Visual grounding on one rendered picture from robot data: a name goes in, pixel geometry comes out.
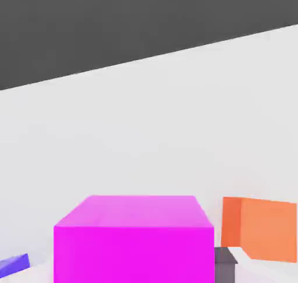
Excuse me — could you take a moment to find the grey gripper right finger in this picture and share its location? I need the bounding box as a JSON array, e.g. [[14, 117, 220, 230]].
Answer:
[[214, 246, 298, 283]]

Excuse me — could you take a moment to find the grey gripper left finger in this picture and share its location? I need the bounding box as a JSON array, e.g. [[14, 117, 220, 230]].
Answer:
[[9, 262, 55, 283]]

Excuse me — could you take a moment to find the small magenta cube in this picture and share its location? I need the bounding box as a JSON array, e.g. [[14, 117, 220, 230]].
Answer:
[[53, 194, 215, 283]]

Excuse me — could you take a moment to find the small purple cube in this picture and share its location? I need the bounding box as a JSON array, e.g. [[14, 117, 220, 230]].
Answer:
[[0, 253, 31, 280]]

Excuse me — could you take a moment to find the small orange cube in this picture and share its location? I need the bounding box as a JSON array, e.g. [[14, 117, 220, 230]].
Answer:
[[220, 196, 298, 264]]

